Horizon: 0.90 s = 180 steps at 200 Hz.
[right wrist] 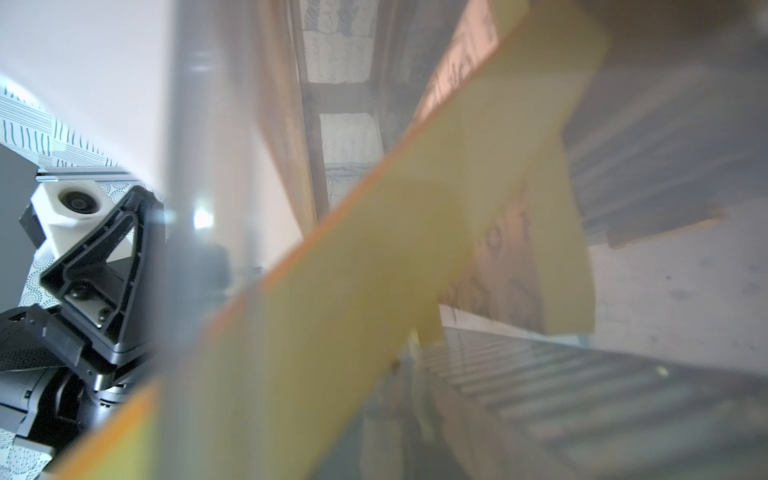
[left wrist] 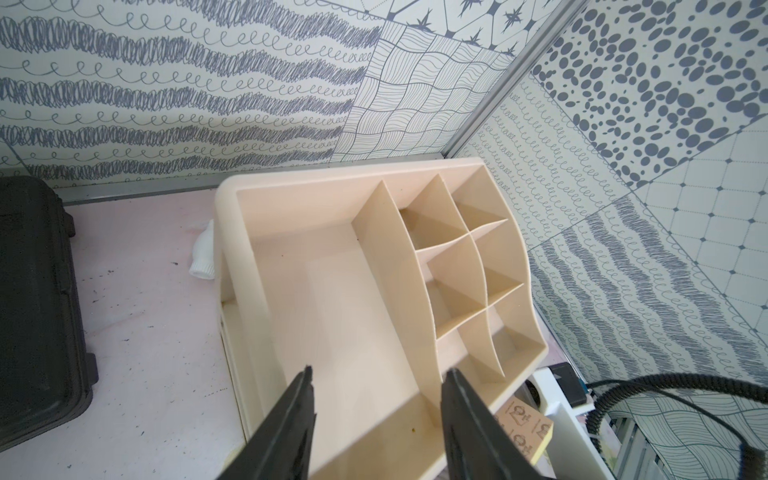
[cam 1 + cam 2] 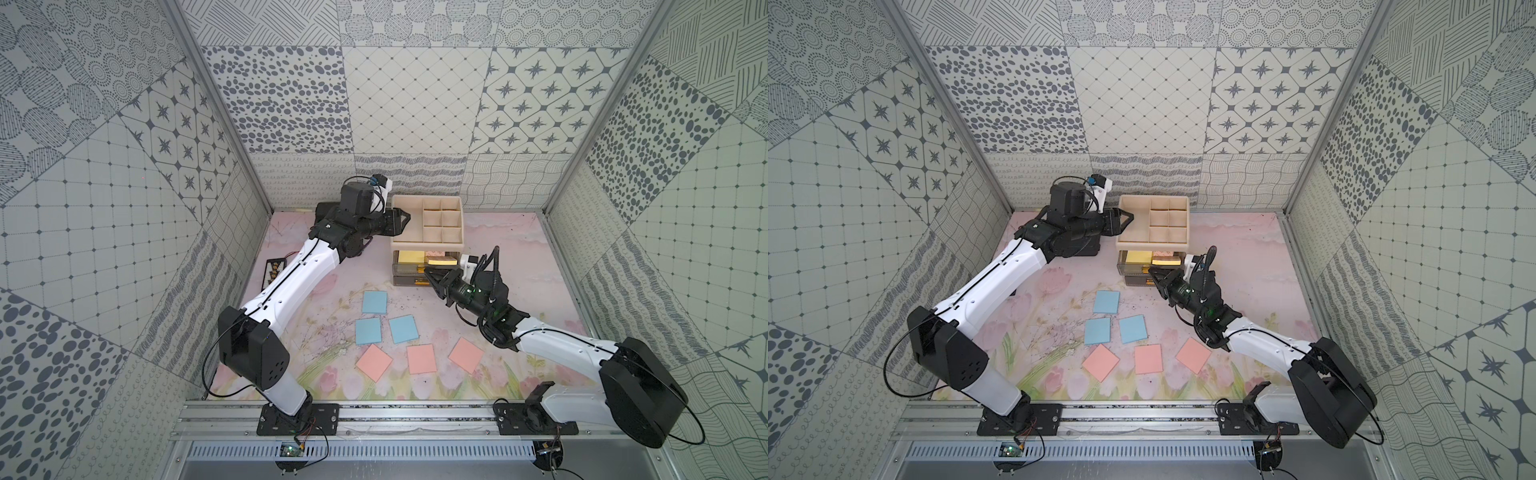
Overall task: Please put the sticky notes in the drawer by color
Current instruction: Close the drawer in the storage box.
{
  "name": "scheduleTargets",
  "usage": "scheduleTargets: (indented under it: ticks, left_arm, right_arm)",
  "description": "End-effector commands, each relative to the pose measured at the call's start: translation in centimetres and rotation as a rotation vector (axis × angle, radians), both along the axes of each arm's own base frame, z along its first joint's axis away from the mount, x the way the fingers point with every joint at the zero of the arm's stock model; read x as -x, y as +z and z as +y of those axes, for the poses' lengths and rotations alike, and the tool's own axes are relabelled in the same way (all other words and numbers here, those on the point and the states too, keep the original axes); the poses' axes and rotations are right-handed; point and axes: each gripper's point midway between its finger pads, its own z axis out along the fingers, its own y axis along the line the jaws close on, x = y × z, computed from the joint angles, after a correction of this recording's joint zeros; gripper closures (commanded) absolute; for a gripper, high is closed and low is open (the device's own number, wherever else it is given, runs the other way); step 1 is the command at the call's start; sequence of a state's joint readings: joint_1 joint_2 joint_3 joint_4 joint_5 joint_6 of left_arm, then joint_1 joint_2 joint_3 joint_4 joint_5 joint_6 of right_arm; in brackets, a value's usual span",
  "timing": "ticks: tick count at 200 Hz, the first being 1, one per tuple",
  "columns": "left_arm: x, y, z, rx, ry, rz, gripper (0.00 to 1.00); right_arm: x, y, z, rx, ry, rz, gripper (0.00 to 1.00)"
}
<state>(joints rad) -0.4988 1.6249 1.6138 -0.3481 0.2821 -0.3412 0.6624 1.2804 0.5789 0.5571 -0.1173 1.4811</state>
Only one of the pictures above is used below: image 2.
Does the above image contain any yellow sticky note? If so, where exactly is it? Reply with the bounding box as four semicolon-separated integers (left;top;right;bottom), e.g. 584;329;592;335
495;397;554;465

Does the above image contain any white valve orange handle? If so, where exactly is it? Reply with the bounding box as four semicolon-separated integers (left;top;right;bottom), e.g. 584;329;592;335
189;220;215;280

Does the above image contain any black plastic tool case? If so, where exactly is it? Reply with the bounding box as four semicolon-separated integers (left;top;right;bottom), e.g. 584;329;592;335
1;176;99;450

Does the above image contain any beige desk organizer cabinet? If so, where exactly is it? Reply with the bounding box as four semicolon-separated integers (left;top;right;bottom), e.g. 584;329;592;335
214;158;548;479

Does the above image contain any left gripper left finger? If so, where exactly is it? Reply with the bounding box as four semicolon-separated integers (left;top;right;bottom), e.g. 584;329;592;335
219;366;316;480

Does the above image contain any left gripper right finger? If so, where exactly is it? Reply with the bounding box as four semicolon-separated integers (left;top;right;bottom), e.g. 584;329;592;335
440;368;528;479

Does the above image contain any floral pink table mat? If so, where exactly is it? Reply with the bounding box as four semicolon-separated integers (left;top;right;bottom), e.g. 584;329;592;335
1;190;243;479

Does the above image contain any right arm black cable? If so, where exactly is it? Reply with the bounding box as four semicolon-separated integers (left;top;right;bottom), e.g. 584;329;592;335
586;373;768;480

